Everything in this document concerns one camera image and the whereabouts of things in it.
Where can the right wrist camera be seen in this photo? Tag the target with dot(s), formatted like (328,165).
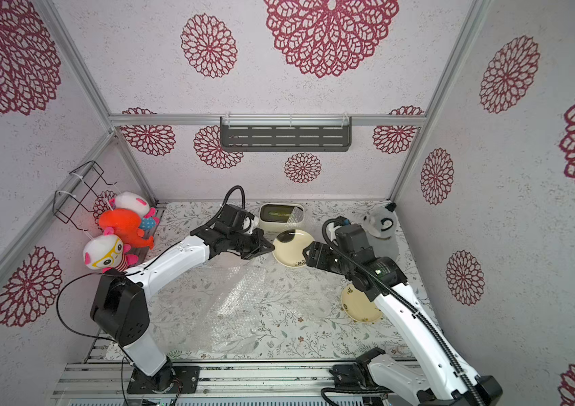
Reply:
(351,239)

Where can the cream box with dark lid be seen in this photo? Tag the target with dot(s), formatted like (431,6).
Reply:
(276,218)

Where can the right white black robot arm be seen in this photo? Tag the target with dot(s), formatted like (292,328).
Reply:
(445,378)

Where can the cream dinner plate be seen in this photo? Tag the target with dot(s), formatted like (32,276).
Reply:
(289,247)
(358,307)

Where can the white plush with yellow glasses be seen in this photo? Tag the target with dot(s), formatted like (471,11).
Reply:
(108,251)

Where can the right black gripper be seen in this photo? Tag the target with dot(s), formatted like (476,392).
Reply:
(321,255)

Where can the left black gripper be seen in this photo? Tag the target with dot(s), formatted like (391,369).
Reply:
(261,243)

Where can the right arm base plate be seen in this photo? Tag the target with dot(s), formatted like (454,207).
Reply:
(349,376)

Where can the black wire wall basket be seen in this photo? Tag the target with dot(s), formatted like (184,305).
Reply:
(87,180)

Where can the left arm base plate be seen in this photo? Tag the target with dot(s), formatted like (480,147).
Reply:
(175,379)

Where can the bubble plate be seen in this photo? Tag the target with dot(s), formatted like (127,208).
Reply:
(218,310)

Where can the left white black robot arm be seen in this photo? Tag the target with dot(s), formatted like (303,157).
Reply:
(120,306)

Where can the white pink plush top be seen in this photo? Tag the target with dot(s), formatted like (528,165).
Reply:
(137,204)

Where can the grey metal wall shelf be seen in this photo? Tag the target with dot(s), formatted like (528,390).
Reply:
(286,135)

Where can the red octopus plush toy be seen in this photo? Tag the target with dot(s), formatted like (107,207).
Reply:
(125,224)

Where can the grey raccoon plush toy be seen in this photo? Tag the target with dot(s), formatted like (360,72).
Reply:
(380,224)

